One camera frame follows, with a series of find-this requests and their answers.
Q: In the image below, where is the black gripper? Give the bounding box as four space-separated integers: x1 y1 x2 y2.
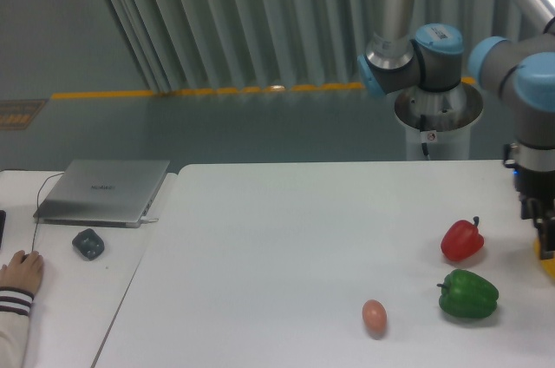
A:
502 143 554 260

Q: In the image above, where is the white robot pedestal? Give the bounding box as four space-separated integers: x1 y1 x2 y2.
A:
395 82 484 161

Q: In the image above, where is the black keyboard edge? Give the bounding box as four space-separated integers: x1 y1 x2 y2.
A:
0 210 7 249

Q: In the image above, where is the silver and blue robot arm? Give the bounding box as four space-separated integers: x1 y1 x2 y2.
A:
358 0 554 260

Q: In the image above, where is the pleated grey curtain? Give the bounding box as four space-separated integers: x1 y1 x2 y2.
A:
107 0 554 94

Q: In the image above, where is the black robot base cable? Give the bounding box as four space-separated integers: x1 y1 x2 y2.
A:
418 114 431 161

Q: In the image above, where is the silver closed laptop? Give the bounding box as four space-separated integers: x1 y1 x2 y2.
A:
34 160 170 228

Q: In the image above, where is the black mouse cable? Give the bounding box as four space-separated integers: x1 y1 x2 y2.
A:
0 168 66 254

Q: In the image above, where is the red bell pepper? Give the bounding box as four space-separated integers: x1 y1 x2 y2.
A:
441 216 485 262

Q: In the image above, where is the white striped sleeve forearm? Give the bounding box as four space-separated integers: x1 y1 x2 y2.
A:
1 286 34 367

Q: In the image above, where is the brown egg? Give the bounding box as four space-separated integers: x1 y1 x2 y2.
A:
362 299 387 334

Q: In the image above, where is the green bell pepper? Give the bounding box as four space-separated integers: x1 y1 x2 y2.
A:
437 269 500 319

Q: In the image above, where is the yellow bell pepper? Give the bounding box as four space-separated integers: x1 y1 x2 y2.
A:
532 240 555 281

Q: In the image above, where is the person's bare hand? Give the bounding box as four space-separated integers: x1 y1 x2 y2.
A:
1 250 44 296

